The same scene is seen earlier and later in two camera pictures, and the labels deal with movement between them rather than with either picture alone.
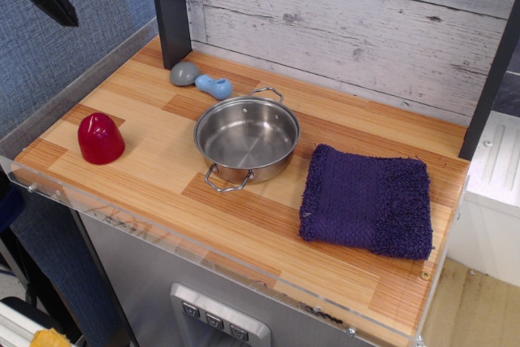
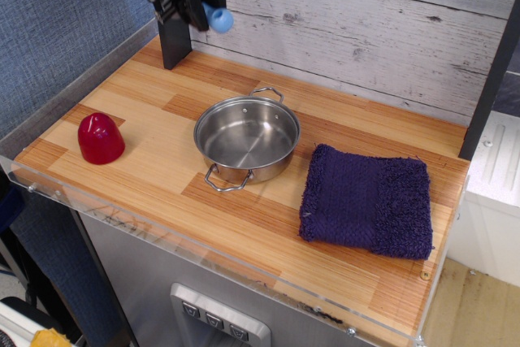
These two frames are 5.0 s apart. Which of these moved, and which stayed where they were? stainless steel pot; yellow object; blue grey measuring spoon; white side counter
Moved: blue grey measuring spoon
Stayed: white side counter; stainless steel pot; yellow object
